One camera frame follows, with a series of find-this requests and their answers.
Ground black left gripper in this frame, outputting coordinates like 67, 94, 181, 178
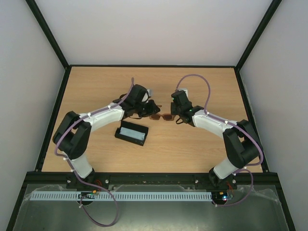
135, 100, 161, 117

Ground brown translucent sunglasses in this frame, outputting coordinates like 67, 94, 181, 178
149, 105, 175, 121

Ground light blue cleaning cloth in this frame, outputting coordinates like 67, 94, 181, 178
119, 127, 145, 141

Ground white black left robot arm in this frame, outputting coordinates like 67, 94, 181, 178
52, 95, 160, 179

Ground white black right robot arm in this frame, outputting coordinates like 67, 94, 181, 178
171, 98, 264, 189

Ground black glasses case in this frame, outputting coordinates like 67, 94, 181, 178
115, 120, 149, 146

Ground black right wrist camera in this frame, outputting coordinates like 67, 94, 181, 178
171, 89, 192, 110

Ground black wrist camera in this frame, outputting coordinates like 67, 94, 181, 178
128, 84, 152, 103
171, 89, 192, 110

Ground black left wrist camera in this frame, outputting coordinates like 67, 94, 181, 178
128, 84, 152, 103

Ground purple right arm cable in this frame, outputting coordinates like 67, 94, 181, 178
175, 74, 263, 208

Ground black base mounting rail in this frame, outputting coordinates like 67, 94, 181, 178
23, 171, 280, 191

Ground black enclosure frame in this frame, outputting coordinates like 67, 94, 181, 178
0, 0, 308, 231

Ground light blue slotted cable duct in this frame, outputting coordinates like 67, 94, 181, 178
30, 191, 212, 202

